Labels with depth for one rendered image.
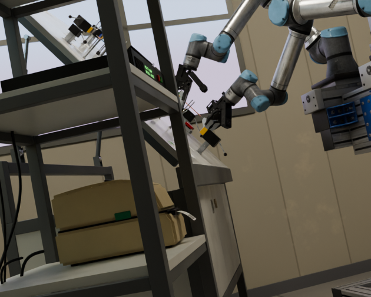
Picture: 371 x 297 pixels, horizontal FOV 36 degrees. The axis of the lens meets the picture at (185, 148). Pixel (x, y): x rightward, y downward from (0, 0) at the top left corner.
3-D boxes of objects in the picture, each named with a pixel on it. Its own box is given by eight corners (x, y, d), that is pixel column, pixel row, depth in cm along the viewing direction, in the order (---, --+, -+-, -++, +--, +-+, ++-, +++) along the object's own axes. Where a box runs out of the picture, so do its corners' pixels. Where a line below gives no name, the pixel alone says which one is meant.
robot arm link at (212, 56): (228, 60, 261) (205, 53, 260) (224, 66, 272) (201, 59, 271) (233, 44, 262) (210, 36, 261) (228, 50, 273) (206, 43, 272)
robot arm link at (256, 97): (279, 99, 252) (265, 83, 257) (262, 101, 245) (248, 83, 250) (270, 112, 257) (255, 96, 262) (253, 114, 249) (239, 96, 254)
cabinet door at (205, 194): (229, 283, 227) (209, 185, 230) (212, 317, 173) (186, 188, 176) (225, 284, 227) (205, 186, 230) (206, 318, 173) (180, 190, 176)
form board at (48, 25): (185, 167, 172) (189, 162, 172) (-41, -43, 188) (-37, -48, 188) (225, 170, 288) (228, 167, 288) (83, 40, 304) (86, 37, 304)
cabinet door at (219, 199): (241, 262, 281) (225, 182, 284) (231, 283, 227) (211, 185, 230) (237, 263, 281) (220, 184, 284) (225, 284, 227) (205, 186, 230)
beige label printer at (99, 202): (188, 238, 160) (175, 168, 161) (179, 246, 138) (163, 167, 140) (84, 258, 163) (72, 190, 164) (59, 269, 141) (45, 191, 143)
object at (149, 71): (169, 96, 163) (165, 73, 164) (138, 75, 129) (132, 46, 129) (62, 121, 169) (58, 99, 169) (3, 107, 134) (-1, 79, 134)
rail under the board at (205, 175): (232, 181, 287) (230, 168, 288) (196, 185, 171) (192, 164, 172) (222, 183, 288) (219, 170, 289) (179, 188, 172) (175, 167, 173)
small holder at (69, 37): (76, 50, 199) (88, 37, 198) (60, 36, 200) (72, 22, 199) (80, 53, 203) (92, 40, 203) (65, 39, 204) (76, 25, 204)
